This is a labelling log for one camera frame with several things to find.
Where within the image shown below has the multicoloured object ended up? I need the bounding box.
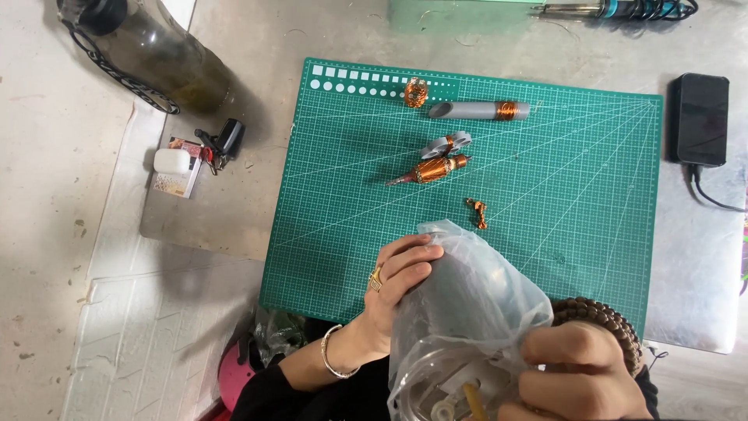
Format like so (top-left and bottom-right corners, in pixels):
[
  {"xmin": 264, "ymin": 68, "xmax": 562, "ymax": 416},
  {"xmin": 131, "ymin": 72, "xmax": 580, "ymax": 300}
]
[{"xmin": 739, "ymin": 216, "xmax": 748, "ymax": 299}]

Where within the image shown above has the crumpled clear bag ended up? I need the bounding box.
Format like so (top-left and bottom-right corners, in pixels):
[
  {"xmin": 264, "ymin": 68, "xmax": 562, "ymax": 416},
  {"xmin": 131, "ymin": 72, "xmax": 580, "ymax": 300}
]
[{"xmin": 251, "ymin": 307, "xmax": 310, "ymax": 369}]

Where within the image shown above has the person's black clothing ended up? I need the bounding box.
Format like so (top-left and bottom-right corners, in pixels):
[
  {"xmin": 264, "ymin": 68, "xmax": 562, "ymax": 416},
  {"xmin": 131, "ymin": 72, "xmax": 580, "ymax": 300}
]
[{"xmin": 231, "ymin": 316, "xmax": 661, "ymax": 421}]

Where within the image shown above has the clear plastic bag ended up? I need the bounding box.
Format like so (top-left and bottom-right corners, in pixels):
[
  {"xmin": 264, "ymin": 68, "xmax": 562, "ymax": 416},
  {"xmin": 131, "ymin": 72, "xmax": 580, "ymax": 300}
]
[{"xmin": 386, "ymin": 219, "xmax": 556, "ymax": 421}]

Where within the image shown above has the grey spool with copper wire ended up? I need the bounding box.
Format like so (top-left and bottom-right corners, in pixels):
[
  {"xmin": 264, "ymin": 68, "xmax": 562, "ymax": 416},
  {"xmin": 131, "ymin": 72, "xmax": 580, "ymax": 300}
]
[{"xmin": 420, "ymin": 131, "xmax": 472, "ymax": 160}]

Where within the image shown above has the small round copper coil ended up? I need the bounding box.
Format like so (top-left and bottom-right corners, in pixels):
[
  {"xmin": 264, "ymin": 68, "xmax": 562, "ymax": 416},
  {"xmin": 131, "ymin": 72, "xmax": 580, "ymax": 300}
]
[{"xmin": 404, "ymin": 77, "xmax": 429, "ymax": 109}]

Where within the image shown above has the person's right hand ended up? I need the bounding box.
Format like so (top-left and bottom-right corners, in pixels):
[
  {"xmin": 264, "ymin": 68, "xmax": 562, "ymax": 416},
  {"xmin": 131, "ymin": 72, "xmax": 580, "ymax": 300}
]
[{"xmin": 497, "ymin": 320, "xmax": 653, "ymax": 421}]

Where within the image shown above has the green soldering station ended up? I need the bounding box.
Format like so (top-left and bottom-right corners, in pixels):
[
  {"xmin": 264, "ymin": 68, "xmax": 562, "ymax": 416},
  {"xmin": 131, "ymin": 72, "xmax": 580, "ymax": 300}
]
[{"xmin": 388, "ymin": 0, "xmax": 547, "ymax": 33}]

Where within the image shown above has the small patterned box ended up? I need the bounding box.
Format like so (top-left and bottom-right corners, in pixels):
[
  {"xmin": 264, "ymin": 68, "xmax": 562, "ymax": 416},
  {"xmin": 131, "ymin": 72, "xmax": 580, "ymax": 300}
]
[{"xmin": 152, "ymin": 137, "xmax": 204, "ymax": 200}]

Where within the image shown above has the dark plastic bottle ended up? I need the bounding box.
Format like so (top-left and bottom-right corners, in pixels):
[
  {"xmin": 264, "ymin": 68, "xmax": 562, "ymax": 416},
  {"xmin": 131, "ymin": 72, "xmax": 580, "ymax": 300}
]
[{"xmin": 56, "ymin": 0, "xmax": 235, "ymax": 115}]

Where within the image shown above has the pink stool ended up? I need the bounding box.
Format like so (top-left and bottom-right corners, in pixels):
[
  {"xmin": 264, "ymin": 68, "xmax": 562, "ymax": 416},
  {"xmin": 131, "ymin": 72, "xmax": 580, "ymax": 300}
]
[{"xmin": 217, "ymin": 342, "xmax": 258, "ymax": 413}]

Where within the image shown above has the green cutting mat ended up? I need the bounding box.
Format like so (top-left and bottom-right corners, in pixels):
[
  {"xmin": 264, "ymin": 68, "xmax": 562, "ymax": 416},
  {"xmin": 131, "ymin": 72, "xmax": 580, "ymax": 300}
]
[{"xmin": 259, "ymin": 57, "xmax": 664, "ymax": 340}]

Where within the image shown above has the silver bracelet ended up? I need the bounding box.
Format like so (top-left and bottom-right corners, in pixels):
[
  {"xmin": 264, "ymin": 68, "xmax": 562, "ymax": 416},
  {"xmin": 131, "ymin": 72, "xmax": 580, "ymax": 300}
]
[{"xmin": 320, "ymin": 323, "xmax": 362, "ymax": 380}]

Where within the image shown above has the copper wound motor armature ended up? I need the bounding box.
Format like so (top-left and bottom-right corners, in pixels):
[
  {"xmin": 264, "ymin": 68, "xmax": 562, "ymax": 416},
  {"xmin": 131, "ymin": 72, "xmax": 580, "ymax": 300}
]
[{"xmin": 385, "ymin": 154, "xmax": 472, "ymax": 188}]

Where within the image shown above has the grey tube with copper winding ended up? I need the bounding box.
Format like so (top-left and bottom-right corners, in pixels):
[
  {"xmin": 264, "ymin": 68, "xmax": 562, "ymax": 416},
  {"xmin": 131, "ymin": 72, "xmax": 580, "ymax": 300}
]
[{"xmin": 428, "ymin": 99, "xmax": 531, "ymax": 122}]

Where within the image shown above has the black patterned bottle strap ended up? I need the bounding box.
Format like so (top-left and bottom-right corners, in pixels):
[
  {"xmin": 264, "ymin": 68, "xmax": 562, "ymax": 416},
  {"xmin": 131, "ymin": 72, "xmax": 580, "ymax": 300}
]
[{"xmin": 61, "ymin": 20, "xmax": 181, "ymax": 116}]

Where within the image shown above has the person's left hand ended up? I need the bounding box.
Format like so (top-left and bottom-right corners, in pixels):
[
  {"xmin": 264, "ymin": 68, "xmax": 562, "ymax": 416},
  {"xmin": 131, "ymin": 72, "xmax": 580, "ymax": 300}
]
[{"xmin": 344, "ymin": 234, "xmax": 445, "ymax": 360}]

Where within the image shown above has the brown wooden bead bracelet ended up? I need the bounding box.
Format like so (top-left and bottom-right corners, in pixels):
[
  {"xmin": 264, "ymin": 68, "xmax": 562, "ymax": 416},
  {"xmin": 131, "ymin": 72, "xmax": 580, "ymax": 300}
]
[{"xmin": 549, "ymin": 296, "xmax": 644, "ymax": 378}]

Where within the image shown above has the black cable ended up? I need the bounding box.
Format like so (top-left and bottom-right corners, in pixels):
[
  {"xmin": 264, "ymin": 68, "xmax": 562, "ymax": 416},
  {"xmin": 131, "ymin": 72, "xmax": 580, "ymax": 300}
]
[{"xmin": 688, "ymin": 165, "xmax": 748, "ymax": 212}]

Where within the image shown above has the soldering iron with teal handle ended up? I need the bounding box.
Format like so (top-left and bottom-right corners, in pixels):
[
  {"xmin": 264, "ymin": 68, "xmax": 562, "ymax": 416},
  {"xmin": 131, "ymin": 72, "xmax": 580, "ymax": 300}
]
[{"xmin": 529, "ymin": 0, "xmax": 699, "ymax": 21}]

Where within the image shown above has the small copper wire scrap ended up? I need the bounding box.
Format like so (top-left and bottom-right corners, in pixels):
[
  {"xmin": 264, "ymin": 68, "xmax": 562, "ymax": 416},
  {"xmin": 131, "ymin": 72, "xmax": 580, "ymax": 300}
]
[{"xmin": 465, "ymin": 198, "xmax": 488, "ymax": 230}]

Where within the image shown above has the yellow stick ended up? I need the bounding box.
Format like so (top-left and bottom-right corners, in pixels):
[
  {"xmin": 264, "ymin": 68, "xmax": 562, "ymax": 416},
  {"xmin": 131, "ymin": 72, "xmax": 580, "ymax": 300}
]
[{"xmin": 463, "ymin": 383, "xmax": 489, "ymax": 421}]

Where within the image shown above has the clear plastic container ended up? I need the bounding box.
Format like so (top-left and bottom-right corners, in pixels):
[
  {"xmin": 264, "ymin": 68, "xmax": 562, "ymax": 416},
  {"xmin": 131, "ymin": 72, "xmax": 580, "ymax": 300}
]
[{"xmin": 397, "ymin": 345, "xmax": 527, "ymax": 421}]

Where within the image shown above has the black car key fob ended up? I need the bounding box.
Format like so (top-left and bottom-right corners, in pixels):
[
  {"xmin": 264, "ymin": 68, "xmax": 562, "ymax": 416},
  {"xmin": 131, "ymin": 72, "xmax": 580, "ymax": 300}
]
[{"xmin": 194, "ymin": 118, "xmax": 246, "ymax": 159}]

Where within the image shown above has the white earbuds case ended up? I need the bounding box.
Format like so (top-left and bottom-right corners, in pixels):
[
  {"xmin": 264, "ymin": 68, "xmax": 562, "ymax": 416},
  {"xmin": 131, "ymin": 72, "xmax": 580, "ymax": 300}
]
[{"xmin": 153, "ymin": 149, "xmax": 192, "ymax": 175}]

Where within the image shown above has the black phone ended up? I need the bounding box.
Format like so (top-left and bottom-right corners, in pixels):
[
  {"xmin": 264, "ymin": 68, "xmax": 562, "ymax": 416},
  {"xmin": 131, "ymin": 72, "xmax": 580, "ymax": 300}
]
[{"xmin": 668, "ymin": 73, "xmax": 730, "ymax": 168}]

